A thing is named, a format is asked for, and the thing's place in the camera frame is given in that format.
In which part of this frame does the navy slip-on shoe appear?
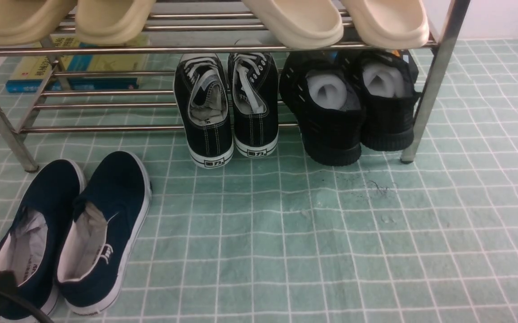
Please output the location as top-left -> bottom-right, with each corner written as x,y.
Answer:
0,159 -> 85,314
55,151 -> 152,316

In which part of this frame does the silver metal shoe rack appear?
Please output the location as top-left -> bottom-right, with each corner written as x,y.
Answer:
0,0 -> 471,173

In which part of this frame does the blue yellow book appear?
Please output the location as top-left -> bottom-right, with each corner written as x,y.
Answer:
6,54 -> 147,93

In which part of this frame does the yellow green book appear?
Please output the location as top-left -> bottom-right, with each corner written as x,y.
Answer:
39,35 -> 151,72

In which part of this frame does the left olive green slipper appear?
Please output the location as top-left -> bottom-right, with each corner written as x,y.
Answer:
0,0 -> 78,46

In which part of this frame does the olive green slipper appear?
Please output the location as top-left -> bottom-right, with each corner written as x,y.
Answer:
75,0 -> 156,45
0,0 -> 78,46

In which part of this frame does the right olive green slipper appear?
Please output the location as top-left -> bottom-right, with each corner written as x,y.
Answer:
75,0 -> 156,45

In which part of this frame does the left black canvas sneaker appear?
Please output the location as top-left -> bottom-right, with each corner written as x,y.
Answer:
173,53 -> 234,169

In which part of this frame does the black canvas sneaker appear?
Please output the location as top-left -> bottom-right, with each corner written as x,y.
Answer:
173,53 -> 234,169
227,52 -> 279,159

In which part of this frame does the right black canvas sneaker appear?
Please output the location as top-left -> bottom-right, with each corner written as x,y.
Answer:
227,52 -> 279,159

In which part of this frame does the left black knit shoe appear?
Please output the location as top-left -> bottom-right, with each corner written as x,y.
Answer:
279,51 -> 366,167

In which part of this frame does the black knit shoe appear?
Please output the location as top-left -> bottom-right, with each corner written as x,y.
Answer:
279,51 -> 366,167
349,50 -> 421,152

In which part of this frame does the left cream slipper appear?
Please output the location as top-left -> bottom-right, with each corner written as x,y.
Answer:
243,0 -> 344,49

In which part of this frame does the cream slipper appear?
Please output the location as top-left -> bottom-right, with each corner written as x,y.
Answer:
341,0 -> 430,50
243,0 -> 344,49

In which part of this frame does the right black knit shoe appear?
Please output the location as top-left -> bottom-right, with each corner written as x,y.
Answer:
349,50 -> 421,152

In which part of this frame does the right cream slipper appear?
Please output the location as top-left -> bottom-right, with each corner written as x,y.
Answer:
341,0 -> 430,50

